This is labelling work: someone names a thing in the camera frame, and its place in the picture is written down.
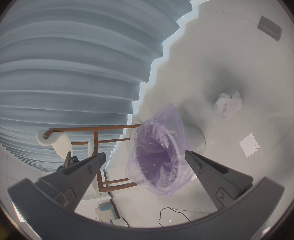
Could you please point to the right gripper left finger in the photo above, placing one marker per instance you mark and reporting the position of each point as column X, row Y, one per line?
column 72, row 181

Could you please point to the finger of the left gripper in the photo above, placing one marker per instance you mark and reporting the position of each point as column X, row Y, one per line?
column 68, row 160

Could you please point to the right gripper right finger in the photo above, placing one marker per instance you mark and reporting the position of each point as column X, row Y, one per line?
column 219, row 181

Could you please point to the purple plastic bag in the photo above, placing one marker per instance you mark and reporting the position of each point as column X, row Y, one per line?
column 157, row 149

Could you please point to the white paper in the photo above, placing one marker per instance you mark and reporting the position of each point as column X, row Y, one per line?
column 228, row 104

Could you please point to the white trash bin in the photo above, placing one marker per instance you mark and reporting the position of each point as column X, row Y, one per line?
column 196, row 139

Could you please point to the white cushioned wooden chair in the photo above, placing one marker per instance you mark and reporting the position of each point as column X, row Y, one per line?
column 59, row 141

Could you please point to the white curtain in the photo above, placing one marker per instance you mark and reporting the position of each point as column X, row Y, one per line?
column 69, row 59

